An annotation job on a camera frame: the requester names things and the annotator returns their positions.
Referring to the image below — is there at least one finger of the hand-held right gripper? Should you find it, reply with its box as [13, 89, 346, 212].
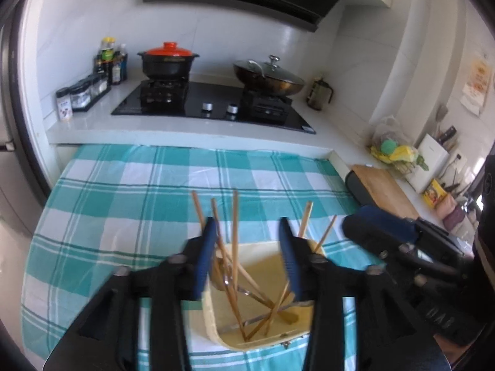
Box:
[342, 214, 467, 279]
[356, 204, 450, 249]

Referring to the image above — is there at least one glass French press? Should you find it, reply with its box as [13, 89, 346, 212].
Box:
[307, 77, 334, 111]

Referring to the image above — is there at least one dark sauce bottle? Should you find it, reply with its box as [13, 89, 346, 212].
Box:
[110, 44, 128, 85]

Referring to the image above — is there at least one pink cup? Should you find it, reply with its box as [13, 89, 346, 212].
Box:
[435, 194, 457, 219]

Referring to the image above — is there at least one wok with glass lid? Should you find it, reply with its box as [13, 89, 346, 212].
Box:
[233, 55, 306, 97]

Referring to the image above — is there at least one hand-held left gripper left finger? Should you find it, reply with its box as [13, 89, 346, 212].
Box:
[42, 216, 218, 371]

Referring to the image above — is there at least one black spice jar rack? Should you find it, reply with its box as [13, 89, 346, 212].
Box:
[70, 73, 112, 113]

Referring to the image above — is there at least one yellow utensil box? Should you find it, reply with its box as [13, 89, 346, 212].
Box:
[201, 240, 327, 352]

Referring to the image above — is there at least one teal checked tablecloth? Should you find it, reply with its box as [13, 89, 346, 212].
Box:
[21, 144, 387, 371]

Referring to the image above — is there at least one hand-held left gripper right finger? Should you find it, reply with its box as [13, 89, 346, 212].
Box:
[279, 217, 445, 371]

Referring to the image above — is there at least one white knife block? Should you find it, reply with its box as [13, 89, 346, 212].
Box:
[406, 126, 459, 194]

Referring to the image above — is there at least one black tray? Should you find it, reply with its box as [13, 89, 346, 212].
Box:
[345, 170, 377, 207]

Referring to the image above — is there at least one yellow snack packet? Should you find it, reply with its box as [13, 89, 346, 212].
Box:
[421, 178, 445, 207]

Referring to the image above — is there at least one wall calendar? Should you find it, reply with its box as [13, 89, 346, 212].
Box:
[462, 51, 493, 116]

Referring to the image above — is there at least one white spice shaker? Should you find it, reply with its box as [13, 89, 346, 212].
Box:
[55, 88, 74, 122]

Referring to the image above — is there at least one plastic bag of produce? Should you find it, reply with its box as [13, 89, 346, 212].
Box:
[370, 115, 430, 174]

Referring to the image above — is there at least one purple cup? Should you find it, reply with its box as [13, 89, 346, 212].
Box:
[443, 203, 467, 232]

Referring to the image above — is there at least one black gas stove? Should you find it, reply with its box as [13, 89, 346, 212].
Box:
[111, 80, 317, 135]

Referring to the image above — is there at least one wooden cutting board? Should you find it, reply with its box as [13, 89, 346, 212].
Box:
[351, 164, 420, 221]

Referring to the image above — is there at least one black pot with red lid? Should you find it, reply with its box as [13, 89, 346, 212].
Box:
[137, 42, 200, 80]

